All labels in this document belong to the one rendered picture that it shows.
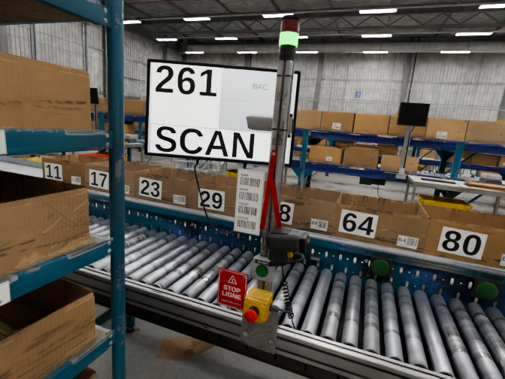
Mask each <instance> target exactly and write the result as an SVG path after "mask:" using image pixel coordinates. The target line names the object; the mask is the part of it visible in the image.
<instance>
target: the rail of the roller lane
mask: <svg viewBox="0 0 505 379"><path fill-rule="evenodd" d="M63 278H65V279H67V280H70V281H73V282H75V283H78V284H79V285H82V286H84V287H87V288H89V289H91V290H92V291H93V292H96V293H100V294H102V295H105V296H109V297H111V290H110V273H108V272H106V271H101V270H98V269H95V268H91V267H89V266H85V267H83V268H80V269H78V270H76V271H74V272H72V273H70V274H67V275H66V276H64V277H63ZM125 302H126V303H129V304H131V305H135V306H138V307H140V308H144V309H147V310H149V311H153V312H156V313H158V314H162V315H165V316H167V317H171V318H174V319H176V320H180V321H183V322H184V323H188V324H191V325H193V326H197V327H200V328H202V329H206V330H209V331H211V332H215V333H218V334H220V335H224V336H227V337H229V338H233V339H236V340H238V341H240V333H241V323H242V313H239V312H236V311H233V310H229V309H227V308H222V307H220V306H217V305H212V304H210V303H207V302H203V301H200V300H197V299H193V298H190V297H187V296H183V295H180V294H177V293H173V292H170V291H167V290H163V289H160V288H158V287H153V286H150V285H148V284H145V283H141V282H137V281H135V280H131V279H128V278H126V279H125ZM275 353H278V354H280V355H283V356H287V357H289V358H292V359H296V360H298V361H301V362H305V363H307V364H310V365H314V366H316V367H319V368H323V369H325V370H327V371H331V372H334V373H336V374H340V375H343V376H345V377H349V378H352V379H457V378H454V377H450V376H447V375H444V374H440V373H437V372H435V371H430V370H427V369H425V368H420V367H418V366H414V365H411V364H407V363H405V362H401V361H397V360H395V359H390V358H388V357H385V356H380V355H378V354H375V353H371V352H368V351H365V350H361V349H358V348H355V347H351V346H348V345H345V344H341V343H338V342H336V341H331V340H328V339H326V338H321V337H319V336H316V335H311V334H309V333H306V332H302V331H299V330H296V329H292V328H289V327H286V326H281V325H279V324H278V327H277V340H276V347H275Z"/></svg>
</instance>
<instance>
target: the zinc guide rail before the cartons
mask: <svg viewBox="0 0 505 379"><path fill-rule="evenodd" d="M87 192H88V193H90V194H94V195H98V196H105V197H109V193H104V192H100V191H96V190H91V189H87ZM125 201H128V202H135V203H139V204H143V205H150V206H154V207H158V208H165V209H169V210H173V211H180V212H184V213H188V214H195V215H199V216H204V217H206V214H205V212H204V211H197V210H193V209H189V208H182V207H177V206H173V205H167V204H162V203H158V202H151V201H147V200H143V199H135V198H131V197H127V196H125ZM207 215H208V217H211V218H215V219H219V220H226V221H230V222H234V217H229V216H225V215H220V214H213V213H209V212H207ZM299 231H302V230H299ZM302 232H307V231H302ZM308 233H309V236H310V238H316V239H320V240H324V241H332V242H336V243H340V244H347V245H351V246H355V247H362V248H366V249H370V250H377V251H381V252H385V253H392V254H396V255H400V256H407V257H411V258H415V259H422V260H426V261H430V262H437V263H441V264H445V265H452V266H456V267H461V268H468V269H472V270H476V271H483V272H487V273H491V274H498V275H502V276H505V269H501V268H493V267H489V266H485V265H478V264H473V263H469V262H462V261H458V260H454V259H447V258H443V257H438V256H431V255H427V254H423V253H416V252H411V251H407V250H400V249H396V248H392V247H384V246H380V245H376V244H369V243H364V242H360V241H353V240H349V239H345V238H338V237H334V236H330V235H322V234H318V233H314V232H308Z"/></svg>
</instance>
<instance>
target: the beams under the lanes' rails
mask: <svg viewBox="0 0 505 379"><path fill-rule="evenodd" d="M302 280H303V277H300V279H299V281H298V283H297V285H296V286H298V287H299V286H300V284H301V282H302ZM317 283H318V281H317V280H315V281H314V284H313V287H312V290H315V288H316V285H317ZM332 287H333V284H329V288H328V292H327V294H330V295H331V291H332ZM348 291H349V288H346V287H345V291H344V296H343V297H344V298H345V299H347V297H348ZM94 296H95V301H97V302H100V303H103V304H106V305H109V306H111V297H109V296H105V295H102V294H100V293H96V292H94ZM377 298H378V307H382V300H381V297H380V296H377ZM361 302H362V303H364V292H362V291H361ZM395 307H396V311H397V312H400V308H399V304H398V300H395ZM413 309H414V312H415V315H416V317H418V316H419V315H418V312H417V309H416V305H414V304H413ZM431 310H432V313H433V315H434V319H435V321H436V322H438V320H437V317H436V314H435V312H434V309H433V308H432V309H431ZM125 311H126V312H129V313H131V314H135V315H138V316H139V317H143V318H146V319H148V320H152V321H154V322H157V323H161V324H163V325H166V326H170V327H171V328H174V329H178V330H180V331H183V332H186V333H189V334H191V335H195V336H198V337H200V338H203V339H206V340H208V341H212V342H215V343H217V344H221V345H223V346H226V347H230V348H232V349H234V350H238V351H240V352H243V353H247V354H249V355H251V356H255V357H258V358H260V359H264V360H266V361H268V362H272V363H275V364H278V365H281V366H283V367H286V368H290V369H292V370H295V371H298V372H300V373H303V374H307V375H309V376H312V377H315V378H318V379H352V378H349V377H345V376H343V375H340V374H336V373H334V372H331V371H327V370H325V369H323V368H319V367H316V366H314V365H310V364H307V363H305V362H301V361H298V360H296V359H292V358H289V357H287V356H283V355H280V354H278V353H275V354H272V353H268V352H265V351H263V350H260V349H257V348H254V347H250V346H248V345H245V344H241V343H240V341H238V340H236V339H233V338H229V337H227V336H224V335H220V334H218V333H215V332H211V331H209V330H206V329H202V328H200V327H197V326H193V325H191V324H188V323H184V322H183V321H180V320H176V319H174V318H171V317H167V316H165V315H162V314H158V313H156V312H153V311H149V310H147V309H144V308H140V307H138V306H135V305H131V304H129V303H125Z"/></svg>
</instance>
